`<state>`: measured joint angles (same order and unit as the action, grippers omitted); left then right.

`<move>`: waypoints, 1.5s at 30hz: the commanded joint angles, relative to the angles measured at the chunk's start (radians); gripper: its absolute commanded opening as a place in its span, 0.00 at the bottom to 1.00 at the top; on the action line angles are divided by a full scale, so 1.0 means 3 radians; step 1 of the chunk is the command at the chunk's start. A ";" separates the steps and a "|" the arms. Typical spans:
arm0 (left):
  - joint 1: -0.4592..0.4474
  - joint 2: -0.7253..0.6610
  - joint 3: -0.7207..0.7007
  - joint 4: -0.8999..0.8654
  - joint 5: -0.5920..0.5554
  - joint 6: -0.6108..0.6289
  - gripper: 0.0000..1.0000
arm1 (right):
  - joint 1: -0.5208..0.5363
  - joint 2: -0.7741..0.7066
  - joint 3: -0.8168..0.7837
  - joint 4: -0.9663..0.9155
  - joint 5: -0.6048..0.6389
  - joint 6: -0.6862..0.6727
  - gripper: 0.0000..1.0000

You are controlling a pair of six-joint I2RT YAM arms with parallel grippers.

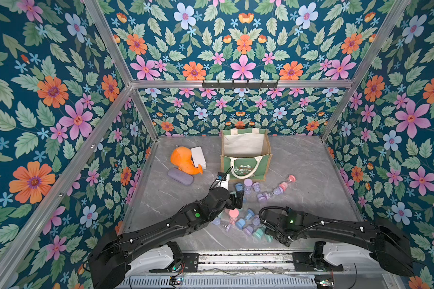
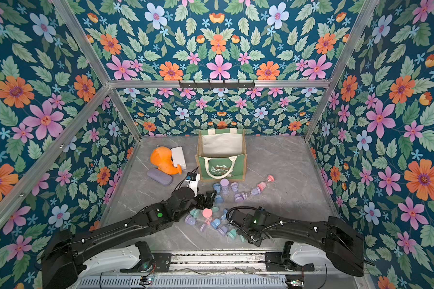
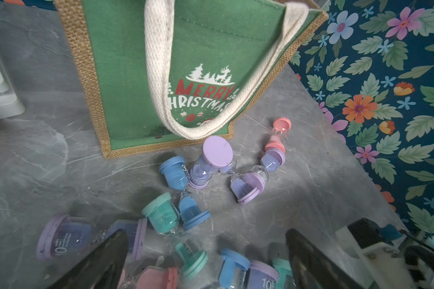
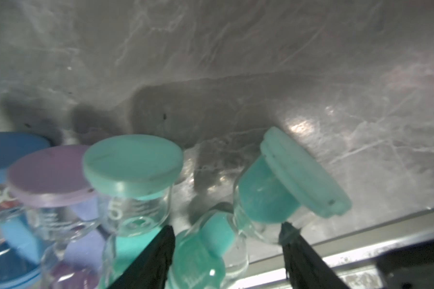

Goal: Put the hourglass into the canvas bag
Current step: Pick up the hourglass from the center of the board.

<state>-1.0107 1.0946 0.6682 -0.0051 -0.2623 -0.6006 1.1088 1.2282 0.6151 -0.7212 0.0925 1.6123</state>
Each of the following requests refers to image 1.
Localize large pink hourglass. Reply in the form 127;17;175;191
223;209;239;232

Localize purple hourglass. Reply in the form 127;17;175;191
244;178;253;195
272;186;285;196
257;192;271;203

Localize green canvas Christmas bag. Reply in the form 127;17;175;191
221;128;272;182

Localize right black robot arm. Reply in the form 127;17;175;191
259;206;414;277

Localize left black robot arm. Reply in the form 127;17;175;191
88;187;244;289

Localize blue hourglass near bag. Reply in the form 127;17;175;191
235;183;244;193

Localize blue hourglass bottom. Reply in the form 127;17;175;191
235;218;247;230

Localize green hourglass bottom right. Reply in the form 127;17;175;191
253;228;273;243

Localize white rectangular box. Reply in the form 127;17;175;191
190;146;207;170

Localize purple oval case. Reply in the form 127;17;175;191
168;168;194;186

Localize orange whale toy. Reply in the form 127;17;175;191
170;146;203;175

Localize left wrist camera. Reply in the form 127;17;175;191
216;172;229;190

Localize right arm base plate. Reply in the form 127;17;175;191
291;252;344;273

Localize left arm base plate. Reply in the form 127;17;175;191
149;252;200;274

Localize black hook rail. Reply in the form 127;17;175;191
201;80;278;90

